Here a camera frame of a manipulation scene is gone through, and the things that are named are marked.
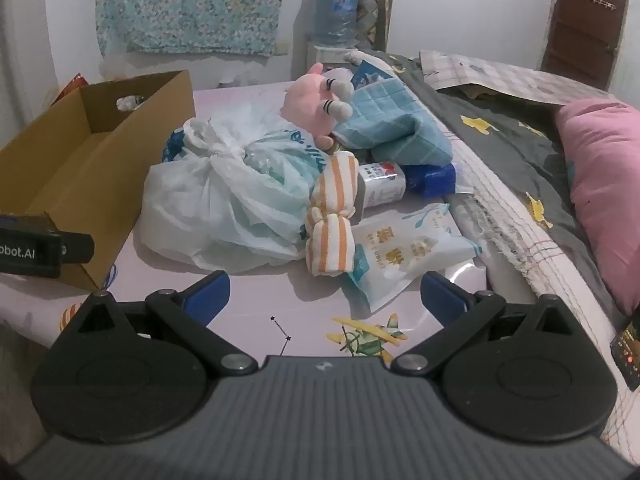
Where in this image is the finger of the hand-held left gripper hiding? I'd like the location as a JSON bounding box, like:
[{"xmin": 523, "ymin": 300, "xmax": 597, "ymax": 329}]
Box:
[{"xmin": 60, "ymin": 232, "xmax": 96, "ymax": 264}]

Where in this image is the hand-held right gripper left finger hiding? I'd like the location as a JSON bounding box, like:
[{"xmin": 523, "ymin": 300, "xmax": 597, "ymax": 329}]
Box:
[{"xmin": 75, "ymin": 270, "xmax": 258, "ymax": 378}]

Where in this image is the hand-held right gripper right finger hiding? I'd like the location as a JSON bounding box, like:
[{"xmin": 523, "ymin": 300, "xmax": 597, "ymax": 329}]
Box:
[{"xmin": 390, "ymin": 270, "xmax": 573, "ymax": 378}]

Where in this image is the white printed soft packet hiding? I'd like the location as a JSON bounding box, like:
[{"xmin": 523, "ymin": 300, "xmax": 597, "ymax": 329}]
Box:
[{"xmin": 345, "ymin": 205, "xmax": 488, "ymax": 311}]

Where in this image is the brown cardboard box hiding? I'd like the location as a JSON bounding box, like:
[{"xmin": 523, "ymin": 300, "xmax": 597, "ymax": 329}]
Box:
[{"xmin": 0, "ymin": 70, "xmax": 197, "ymax": 291}]

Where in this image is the white plastic bag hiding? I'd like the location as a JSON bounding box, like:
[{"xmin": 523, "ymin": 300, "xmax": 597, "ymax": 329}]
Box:
[{"xmin": 137, "ymin": 112, "xmax": 326, "ymax": 273}]

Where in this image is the blue tissue packet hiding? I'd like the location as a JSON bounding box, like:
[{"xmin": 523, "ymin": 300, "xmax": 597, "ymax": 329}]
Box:
[{"xmin": 402, "ymin": 162, "xmax": 458, "ymax": 197}]

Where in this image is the light blue quilted towel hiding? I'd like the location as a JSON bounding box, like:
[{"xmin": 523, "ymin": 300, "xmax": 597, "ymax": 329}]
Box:
[{"xmin": 330, "ymin": 77, "xmax": 453, "ymax": 166}]

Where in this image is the pink plush toy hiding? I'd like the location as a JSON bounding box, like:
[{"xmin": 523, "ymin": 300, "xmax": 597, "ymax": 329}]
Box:
[{"xmin": 280, "ymin": 62, "xmax": 356, "ymax": 153}]

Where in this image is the white can with red label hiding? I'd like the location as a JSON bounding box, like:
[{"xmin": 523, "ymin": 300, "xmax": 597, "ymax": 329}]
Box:
[{"xmin": 357, "ymin": 161, "xmax": 407, "ymax": 209}]

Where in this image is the grey blanket with yellow print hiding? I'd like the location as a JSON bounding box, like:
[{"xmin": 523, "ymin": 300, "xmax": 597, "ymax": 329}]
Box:
[{"xmin": 370, "ymin": 50, "xmax": 626, "ymax": 311}]

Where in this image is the red packet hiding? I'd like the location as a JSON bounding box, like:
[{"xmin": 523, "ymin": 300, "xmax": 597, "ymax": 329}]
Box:
[{"xmin": 50, "ymin": 72, "xmax": 91, "ymax": 106}]

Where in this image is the pink blanket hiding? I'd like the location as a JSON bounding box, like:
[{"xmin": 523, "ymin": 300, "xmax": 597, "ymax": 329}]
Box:
[{"xmin": 555, "ymin": 99, "xmax": 640, "ymax": 317}]

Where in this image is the blue printed card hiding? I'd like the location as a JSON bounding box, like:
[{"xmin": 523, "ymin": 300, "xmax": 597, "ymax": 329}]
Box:
[{"xmin": 350, "ymin": 59, "xmax": 396, "ymax": 88}]

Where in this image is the white water dispenser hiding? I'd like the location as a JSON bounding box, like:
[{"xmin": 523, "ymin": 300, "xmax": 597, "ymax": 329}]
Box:
[{"xmin": 306, "ymin": 42, "xmax": 371, "ymax": 78}]

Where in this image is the patterned framed board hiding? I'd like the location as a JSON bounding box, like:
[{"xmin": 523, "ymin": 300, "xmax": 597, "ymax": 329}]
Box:
[{"xmin": 357, "ymin": 0, "xmax": 395, "ymax": 53}]

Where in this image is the large blue water jug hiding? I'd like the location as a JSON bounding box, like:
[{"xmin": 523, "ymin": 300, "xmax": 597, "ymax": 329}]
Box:
[{"xmin": 312, "ymin": 0, "xmax": 361, "ymax": 48}]

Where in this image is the brown wooden door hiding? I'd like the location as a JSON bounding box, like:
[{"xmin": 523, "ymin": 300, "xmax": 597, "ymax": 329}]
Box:
[{"xmin": 541, "ymin": 0, "xmax": 631, "ymax": 88}]

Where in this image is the blue patterned wall cloth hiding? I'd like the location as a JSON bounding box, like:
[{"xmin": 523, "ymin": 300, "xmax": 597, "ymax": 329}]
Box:
[{"xmin": 95, "ymin": 0, "xmax": 305, "ymax": 57}]

